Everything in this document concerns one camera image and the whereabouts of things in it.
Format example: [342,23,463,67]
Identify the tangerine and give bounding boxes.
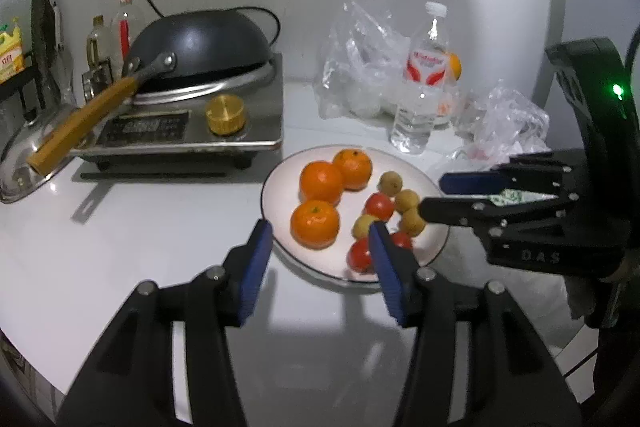
[332,148,373,191]
[290,200,341,249]
[299,160,345,204]

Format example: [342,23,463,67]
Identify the clear oil bottle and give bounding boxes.
[86,16,115,72]

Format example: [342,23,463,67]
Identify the crumpled clear plastic bag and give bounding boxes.
[452,79,552,160]

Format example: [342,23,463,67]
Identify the black metal rack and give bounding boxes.
[0,52,43,128]

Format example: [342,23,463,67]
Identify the gold cooker knob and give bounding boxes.
[205,94,249,136]

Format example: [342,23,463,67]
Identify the black wok with wooden handle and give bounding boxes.
[27,8,275,174]

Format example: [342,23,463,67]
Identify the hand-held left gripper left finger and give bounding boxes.
[57,219,275,427]

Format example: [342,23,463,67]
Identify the small metal container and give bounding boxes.
[81,61,115,102]

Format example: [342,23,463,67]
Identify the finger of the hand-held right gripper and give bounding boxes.
[439,149,576,196]
[419,194,576,234]

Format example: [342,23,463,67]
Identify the yellow cherry tomato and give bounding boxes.
[352,214,381,239]
[378,172,404,195]
[394,189,420,214]
[399,209,427,237]

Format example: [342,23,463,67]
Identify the steel pot lid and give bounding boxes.
[0,104,108,204]

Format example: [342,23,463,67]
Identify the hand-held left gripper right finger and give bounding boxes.
[367,221,583,427]

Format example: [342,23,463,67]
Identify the yellow detergent bottle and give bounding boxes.
[0,18,26,84]

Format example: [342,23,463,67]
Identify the steel induction cooker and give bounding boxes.
[75,52,285,171]

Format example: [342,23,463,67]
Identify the clear water bottle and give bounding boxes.
[390,2,451,155]

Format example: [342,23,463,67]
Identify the red label bottle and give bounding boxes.
[112,0,146,62]

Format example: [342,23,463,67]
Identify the white plate with dark rim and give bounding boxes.
[260,145,451,284]

